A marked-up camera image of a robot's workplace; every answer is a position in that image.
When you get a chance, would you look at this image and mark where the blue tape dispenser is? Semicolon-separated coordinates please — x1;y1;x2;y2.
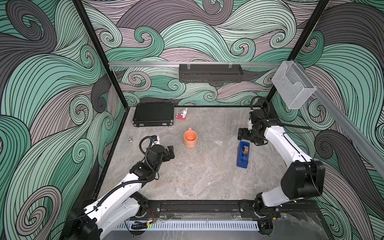
237;141;250;169

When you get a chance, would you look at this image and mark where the orange ceramic mug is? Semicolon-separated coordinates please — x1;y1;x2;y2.
183;128;198;148

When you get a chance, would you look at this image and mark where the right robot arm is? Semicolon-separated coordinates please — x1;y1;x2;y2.
238;119;326;208

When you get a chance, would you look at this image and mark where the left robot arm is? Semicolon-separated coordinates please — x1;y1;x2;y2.
60;145;175;240

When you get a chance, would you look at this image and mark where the clear tape roll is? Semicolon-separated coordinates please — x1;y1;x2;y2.
242;146;249;156

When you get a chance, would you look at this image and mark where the black hard case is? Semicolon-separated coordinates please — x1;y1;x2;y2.
133;102;175;128

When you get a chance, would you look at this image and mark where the small pink white figurine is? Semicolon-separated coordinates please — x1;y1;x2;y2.
176;108;188;120

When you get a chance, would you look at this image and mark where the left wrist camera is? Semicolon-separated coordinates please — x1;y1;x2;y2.
151;135;160;145

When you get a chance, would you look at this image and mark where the clear acrylic wall bin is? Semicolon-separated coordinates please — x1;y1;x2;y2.
272;61;316;110

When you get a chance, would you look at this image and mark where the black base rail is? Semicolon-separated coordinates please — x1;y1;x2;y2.
144;200;320;219

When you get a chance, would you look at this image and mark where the black perforated wall shelf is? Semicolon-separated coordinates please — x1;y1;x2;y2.
179;64;244;87

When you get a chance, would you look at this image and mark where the white slotted cable duct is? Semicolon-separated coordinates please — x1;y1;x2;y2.
113;220;260;232

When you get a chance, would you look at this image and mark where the aluminium wall rail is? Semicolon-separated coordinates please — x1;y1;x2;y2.
108;61;283;69

